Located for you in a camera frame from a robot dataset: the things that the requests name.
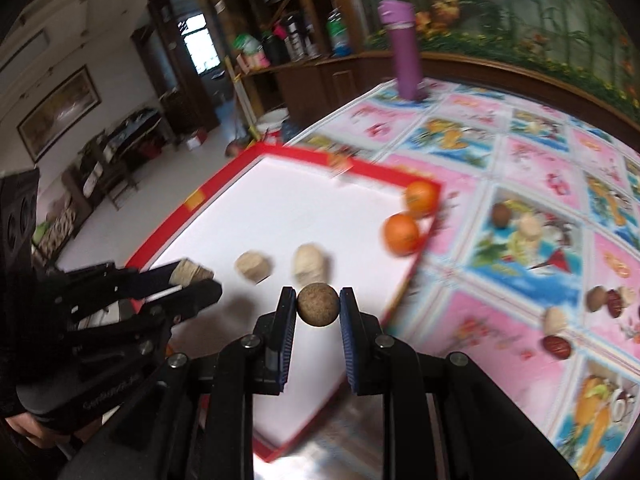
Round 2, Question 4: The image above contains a brown round longan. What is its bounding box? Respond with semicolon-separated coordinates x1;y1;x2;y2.
297;283;340;327
585;286;608;312

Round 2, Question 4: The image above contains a dark red jujube date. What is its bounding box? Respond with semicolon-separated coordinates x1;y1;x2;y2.
541;335;573;361
606;289;624;318

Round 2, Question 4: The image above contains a brown round longan fruit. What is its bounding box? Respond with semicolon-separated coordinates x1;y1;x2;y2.
491;202;512;229

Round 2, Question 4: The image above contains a beige round yam chunk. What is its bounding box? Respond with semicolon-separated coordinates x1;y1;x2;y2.
518;212;542;242

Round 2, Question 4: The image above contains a left human hand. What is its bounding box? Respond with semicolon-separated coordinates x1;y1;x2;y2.
6;413;102;448

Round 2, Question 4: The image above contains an orange tangerine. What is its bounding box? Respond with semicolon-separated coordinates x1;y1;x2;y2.
383;214;421;257
404;181;439;218

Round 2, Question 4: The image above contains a red white tray box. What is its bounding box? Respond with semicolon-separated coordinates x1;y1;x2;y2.
124;142;444;463

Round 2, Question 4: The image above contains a colourful fruit print tablecloth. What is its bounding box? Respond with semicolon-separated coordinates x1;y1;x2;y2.
293;79;639;479

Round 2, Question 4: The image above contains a white plastic bucket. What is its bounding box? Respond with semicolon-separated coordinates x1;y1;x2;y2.
255;107;290;144

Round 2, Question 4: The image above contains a wooden cabinet counter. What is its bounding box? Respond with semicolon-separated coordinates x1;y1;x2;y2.
240;51;639;140

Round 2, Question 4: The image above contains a green plastic bottle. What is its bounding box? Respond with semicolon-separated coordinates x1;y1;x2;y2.
326;9;352;56

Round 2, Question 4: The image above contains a purple water bottle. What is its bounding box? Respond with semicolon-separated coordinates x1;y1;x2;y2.
378;0;423;101

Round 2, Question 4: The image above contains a flower glass partition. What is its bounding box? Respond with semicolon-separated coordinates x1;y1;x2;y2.
354;0;639;120

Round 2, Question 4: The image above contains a framed wall painting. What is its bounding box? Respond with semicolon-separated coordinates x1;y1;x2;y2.
17;65;101;162

